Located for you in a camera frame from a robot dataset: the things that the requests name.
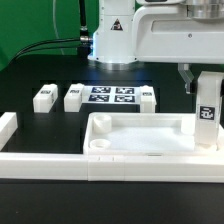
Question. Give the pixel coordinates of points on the white desk top tray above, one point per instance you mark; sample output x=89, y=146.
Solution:
x=145, y=134

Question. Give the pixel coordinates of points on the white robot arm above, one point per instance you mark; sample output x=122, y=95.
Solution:
x=112, y=41

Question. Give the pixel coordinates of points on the fiducial marker plate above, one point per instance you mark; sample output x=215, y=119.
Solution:
x=111, y=95

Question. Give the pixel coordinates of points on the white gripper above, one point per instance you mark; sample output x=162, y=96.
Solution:
x=179, y=33

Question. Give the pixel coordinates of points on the white U-shaped obstacle fence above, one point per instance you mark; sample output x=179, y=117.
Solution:
x=197, y=168

